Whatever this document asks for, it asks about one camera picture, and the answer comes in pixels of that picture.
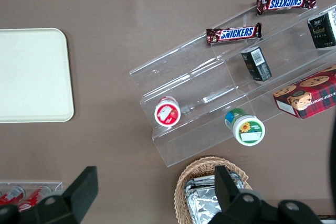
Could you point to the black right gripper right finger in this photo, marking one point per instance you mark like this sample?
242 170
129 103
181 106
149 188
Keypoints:
231 197

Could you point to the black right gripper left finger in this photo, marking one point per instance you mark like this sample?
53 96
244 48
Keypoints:
78 195

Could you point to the oval light wicker basket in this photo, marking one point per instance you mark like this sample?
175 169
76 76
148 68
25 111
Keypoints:
181 182

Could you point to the beige plastic tray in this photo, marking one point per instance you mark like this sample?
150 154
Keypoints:
31 77

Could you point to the clear acrylic bottle rack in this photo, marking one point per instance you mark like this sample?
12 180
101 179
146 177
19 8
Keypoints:
56 184

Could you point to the silver foil packet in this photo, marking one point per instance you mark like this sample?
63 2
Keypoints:
200 203

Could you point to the green lid yogurt cup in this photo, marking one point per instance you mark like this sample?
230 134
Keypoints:
248 129

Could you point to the red lid yogurt cup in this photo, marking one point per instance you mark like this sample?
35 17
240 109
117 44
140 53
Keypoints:
167 113

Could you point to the red tartan cookie box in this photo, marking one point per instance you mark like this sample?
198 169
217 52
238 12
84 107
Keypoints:
309 95

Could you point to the clear acrylic stepped display stand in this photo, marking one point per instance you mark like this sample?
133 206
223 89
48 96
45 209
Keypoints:
189 61

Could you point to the Snickers chocolate bar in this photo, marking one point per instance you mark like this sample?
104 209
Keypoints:
233 34
286 2

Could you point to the small black white carton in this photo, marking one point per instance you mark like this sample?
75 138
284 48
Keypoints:
323 30

